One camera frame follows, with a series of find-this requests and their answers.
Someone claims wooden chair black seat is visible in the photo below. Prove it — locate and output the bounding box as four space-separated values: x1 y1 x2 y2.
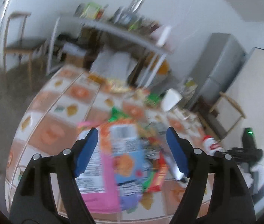
197 91 246 141

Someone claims white mattress blue edge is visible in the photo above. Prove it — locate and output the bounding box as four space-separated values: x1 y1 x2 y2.
223 48 264 164

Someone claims white metal shelf table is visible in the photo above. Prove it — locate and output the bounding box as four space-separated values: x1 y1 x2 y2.
46 14 174 88

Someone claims white gloved hand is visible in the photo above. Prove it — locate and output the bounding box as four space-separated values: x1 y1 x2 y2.
238 163 264 195

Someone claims white yogurt drink bottle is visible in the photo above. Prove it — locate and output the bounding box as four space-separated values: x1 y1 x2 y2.
202 135 225 156

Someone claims red green noodle bag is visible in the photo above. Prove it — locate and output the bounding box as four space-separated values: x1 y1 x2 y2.
137 124 168 193

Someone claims green pea snack bag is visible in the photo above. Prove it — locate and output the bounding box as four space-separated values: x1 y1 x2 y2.
145 93 162 107

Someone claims white paper cup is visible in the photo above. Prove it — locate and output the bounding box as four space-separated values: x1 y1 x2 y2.
160 88 183 112

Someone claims pink blue snack bag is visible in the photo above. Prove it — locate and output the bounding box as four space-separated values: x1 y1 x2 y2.
76 119 146 214

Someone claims grey refrigerator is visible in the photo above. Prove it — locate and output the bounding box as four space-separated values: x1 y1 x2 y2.
186 33 246 109

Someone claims floral patterned tablecloth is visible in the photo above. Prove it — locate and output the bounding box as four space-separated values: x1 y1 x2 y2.
5 65 205 223

